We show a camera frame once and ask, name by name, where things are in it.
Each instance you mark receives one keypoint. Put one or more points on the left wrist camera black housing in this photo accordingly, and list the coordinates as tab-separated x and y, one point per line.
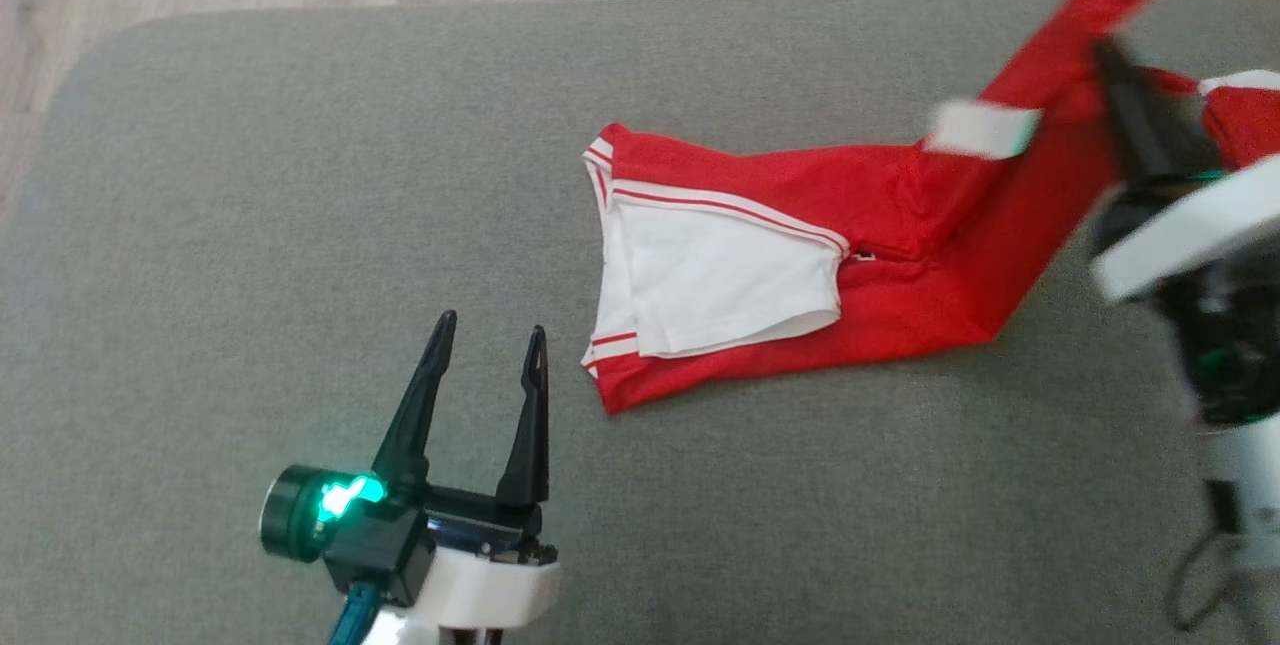
340	520

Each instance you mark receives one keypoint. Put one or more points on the red shorts with white stripe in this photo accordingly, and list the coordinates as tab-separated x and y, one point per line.
1250	120

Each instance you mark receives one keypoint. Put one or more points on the red jersey with white trim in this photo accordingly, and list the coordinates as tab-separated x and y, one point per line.
900	255

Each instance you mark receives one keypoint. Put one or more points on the large grey sofa seat cushion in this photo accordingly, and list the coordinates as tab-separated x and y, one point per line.
300	225

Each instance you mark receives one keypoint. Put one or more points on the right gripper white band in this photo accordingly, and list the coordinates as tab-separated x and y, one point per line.
1190	225

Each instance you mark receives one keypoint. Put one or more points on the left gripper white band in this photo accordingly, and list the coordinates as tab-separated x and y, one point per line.
480	575

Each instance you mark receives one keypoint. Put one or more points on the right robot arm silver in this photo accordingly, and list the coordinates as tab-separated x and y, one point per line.
1240	375

